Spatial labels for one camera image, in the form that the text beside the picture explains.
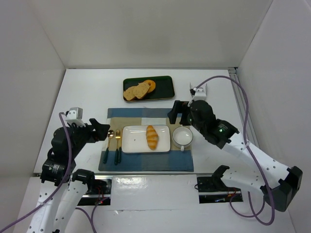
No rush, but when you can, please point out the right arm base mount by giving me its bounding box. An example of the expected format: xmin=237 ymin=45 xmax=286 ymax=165
xmin=194 ymin=176 xmax=243 ymax=204

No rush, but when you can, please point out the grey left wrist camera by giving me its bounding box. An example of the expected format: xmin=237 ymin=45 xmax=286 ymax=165
xmin=66 ymin=107 xmax=83 ymax=120

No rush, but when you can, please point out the gold spoon green handle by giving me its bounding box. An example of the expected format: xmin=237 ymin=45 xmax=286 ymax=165
xmin=103 ymin=130 xmax=115 ymax=164

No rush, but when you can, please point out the orange ring donut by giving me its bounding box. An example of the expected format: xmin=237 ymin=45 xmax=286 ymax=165
xmin=144 ymin=80 xmax=156 ymax=93

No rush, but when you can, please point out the gold fork green handle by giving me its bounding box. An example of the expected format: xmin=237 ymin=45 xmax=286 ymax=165
xmin=114 ymin=129 xmax=121 ymax=165

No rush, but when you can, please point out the white rectangular plate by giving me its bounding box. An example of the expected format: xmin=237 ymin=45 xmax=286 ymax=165
xmin=121 ymin=125 xmax=171 ymax=153

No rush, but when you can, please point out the left bread slice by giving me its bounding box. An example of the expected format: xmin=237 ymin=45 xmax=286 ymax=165
xmin=123 ymin=86 xmax=136 ymax=101

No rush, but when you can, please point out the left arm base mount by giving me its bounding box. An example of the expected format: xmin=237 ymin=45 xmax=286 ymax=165
xmin=78 ymin=178 xmax=112 ymax=206

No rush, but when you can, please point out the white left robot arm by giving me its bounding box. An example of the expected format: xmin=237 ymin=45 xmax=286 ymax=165
xmin=27 ymin=118 xmax=110 ymax=233

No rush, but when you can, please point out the seeded bread slice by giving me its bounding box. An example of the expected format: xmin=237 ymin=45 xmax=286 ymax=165
xmin=133 ymin=83 xmax=150 ymax=99

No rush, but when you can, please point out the white bowl with handles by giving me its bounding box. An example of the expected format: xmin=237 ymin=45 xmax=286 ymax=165
xmin=172 ymin=126 xmax=193 ymax=151

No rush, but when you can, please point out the dark green serving tray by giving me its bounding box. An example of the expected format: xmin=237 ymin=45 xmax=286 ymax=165
xmin=123 ymin=76 xmax=175 ymax=102

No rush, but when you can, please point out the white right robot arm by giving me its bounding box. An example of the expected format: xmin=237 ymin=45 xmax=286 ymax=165
xmin=167 ymin=100 xmax=303 ymax=212

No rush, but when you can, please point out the striped golden bread roll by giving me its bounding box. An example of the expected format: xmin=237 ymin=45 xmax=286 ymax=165
xmin=146 ymin=125 xmax=159 ymax=150

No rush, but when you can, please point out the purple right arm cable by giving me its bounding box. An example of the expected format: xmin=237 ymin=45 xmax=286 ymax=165
xmin=194 ymin=75 xmax=276 ymax=224

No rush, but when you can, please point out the blue beige checked placemat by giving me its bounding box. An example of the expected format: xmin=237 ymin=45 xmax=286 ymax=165
xmin=98 ymin=108 xmax=194 ymax=172

